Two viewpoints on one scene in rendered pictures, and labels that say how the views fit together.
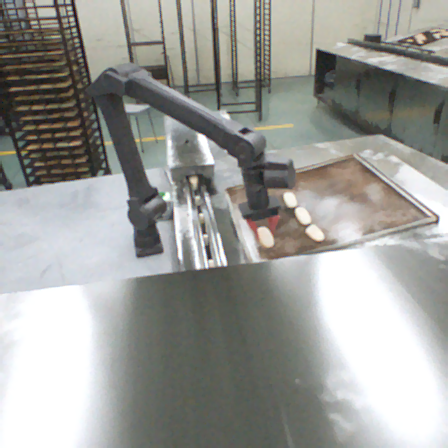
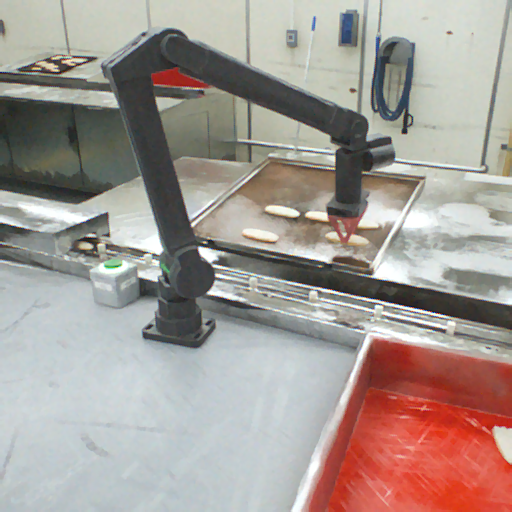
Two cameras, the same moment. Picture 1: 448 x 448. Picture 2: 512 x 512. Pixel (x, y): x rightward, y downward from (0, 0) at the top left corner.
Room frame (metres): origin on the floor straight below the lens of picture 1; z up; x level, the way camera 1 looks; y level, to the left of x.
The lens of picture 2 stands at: (0.46, 0.90, 1.38)
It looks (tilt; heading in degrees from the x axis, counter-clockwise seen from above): 24 degrees down; 299
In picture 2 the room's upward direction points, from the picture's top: 2 degrees clockwise
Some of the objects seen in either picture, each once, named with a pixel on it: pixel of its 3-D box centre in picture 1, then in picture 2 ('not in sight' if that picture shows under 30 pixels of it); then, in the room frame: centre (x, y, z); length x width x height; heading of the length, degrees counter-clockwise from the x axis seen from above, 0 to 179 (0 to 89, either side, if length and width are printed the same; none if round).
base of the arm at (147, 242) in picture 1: (146, 235); (178, 313); (1.10, 0.24, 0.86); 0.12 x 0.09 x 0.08; 14
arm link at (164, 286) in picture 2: (149, 213); (185, 274); (1.10, 0.22, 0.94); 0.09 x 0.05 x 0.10; 60
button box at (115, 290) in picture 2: (163, 210); (117, 289); (1.31, 0.21, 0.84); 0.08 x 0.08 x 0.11; 6
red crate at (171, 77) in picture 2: not in sight; (185, 75); (3.70, -2.73, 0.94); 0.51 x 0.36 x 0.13; 10
